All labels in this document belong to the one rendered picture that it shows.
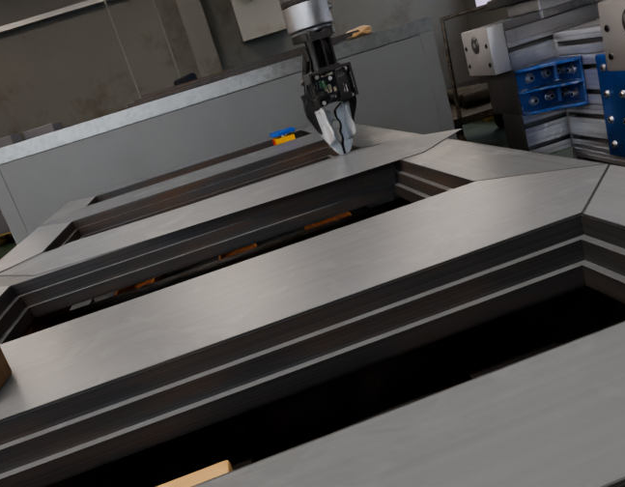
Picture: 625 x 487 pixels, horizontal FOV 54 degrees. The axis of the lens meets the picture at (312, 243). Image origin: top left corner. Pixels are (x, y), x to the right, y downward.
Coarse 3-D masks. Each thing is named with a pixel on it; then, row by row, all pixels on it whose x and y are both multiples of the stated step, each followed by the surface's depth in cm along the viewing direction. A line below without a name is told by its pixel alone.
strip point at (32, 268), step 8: (56, 248) 99; (40, 256) 97; (48, 256) 94; (24, 264) 94; (32, 264) 92; (40, 264) 91; (8, 272) 91; (16, 272) 89; (24, 272) 88; (32, 272) 86
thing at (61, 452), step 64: (192, 192) 128; (320, 192) 88; (384, 192) 88; (128, 256) 85; (192, 256) 85; (512, 256) 46; (576, 256) 46; (0, 320) 74; (320, 320) 44; (384, 320) 44; (448, 320) 45; (128, 384) 42; (192, 384) 43; (256, 384) 43; (320, 384) 44; (0, 448) 41; (64, 448) 42; (128, 448) 42
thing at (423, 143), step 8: (416, 136) 99; (424, 136) 97; (432, 136) 95; (440, 136) 93; (448, 136) 91; (408, 144) 95; (416, 144) 93; (424, 144) 91; (432, 144) 89; (424, 152) 86
